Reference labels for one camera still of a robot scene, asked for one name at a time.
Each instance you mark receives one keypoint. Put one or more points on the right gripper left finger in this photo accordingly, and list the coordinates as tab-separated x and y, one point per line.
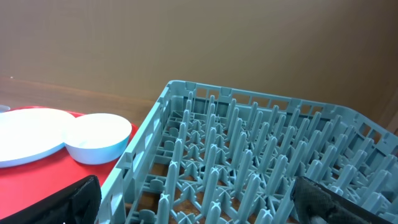
78	203

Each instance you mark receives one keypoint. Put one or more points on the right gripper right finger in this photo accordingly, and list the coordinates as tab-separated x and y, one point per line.
312	200

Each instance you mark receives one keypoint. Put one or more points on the grey dishwasher rack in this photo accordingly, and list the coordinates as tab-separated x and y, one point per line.
213	154

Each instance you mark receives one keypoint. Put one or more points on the clear plastic waste bin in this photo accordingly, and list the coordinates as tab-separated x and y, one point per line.
4	108

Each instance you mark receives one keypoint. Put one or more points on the light blue empty bowl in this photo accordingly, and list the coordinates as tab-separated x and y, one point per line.
97	138

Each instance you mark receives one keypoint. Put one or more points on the light blue plate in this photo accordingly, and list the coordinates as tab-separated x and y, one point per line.
28	135

